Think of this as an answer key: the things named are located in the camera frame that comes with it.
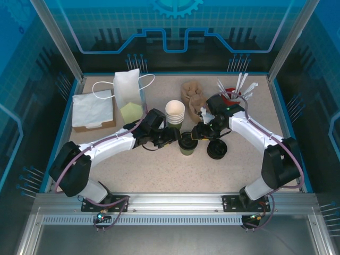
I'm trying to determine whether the green coffee cup black lid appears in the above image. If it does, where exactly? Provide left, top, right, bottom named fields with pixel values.
left=178, top=132, right=199, bottom=157

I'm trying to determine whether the brown pulp cup carrier stack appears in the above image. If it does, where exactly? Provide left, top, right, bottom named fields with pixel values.
left=180, top=81, right=210, bottom=124

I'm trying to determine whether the white paper takeout bag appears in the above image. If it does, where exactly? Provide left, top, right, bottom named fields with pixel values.
left=92, top=68, right=156, bottom=126

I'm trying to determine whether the stack of paper cups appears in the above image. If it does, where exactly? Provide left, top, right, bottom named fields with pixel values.
left=165, top=99, right=186, bottom=131

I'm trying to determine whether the stack of black lids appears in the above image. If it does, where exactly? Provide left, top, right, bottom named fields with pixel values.
left=206, top=140, right=228, bottom=160

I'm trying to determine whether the red straw holder cup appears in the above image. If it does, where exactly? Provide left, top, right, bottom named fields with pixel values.
left=223, top=87, right=248, bottom=106

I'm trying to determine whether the small LED connector board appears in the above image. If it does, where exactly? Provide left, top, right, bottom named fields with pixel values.
left=246, top=212, right=264, bottom=223
left=95, top=211, right=111, bottom=223

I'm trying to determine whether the steel bottom tray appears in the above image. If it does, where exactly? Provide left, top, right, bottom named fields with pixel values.
left=15, top=207, right=340, bottom=255

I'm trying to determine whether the black left gripper cable loop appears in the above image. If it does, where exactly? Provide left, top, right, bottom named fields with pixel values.
left=141, top=142, right=158, bottom=153

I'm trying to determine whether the aluminium mounting rail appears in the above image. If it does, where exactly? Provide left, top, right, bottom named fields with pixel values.
left=34, top=191, right=317, bottom=213

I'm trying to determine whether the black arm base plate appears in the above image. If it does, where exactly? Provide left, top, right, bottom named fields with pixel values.
left=222, top=195, right=271, bottom=213
left=81, top=195, right=130, bottom=213

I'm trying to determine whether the slotted grey cable duct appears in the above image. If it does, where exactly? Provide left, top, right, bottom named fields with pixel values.
left=42, top=215, right=244, bottom=226

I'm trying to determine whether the aluminium frame post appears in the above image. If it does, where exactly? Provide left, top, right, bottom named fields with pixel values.
left=29, top=0, right=87, bottom=82
left=267, top=0, right=319, bottom=82

